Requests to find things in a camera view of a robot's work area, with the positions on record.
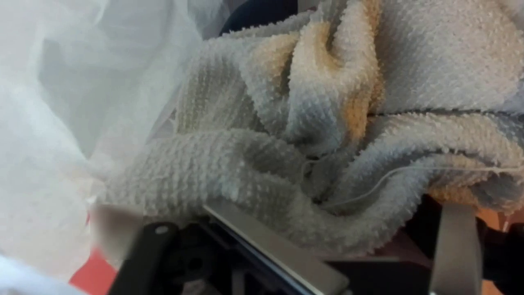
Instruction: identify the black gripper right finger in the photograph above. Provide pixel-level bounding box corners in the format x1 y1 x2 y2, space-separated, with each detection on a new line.
402 194 524 295

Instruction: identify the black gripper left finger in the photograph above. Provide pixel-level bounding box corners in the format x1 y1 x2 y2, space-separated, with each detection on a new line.
106 197 351 295

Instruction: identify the white terry towel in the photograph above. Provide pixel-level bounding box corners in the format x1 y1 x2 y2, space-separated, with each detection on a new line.
89 0 524 271

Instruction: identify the white red-printed plastic bag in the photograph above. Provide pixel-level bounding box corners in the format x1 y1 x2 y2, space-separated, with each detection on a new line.
0 0 233 295

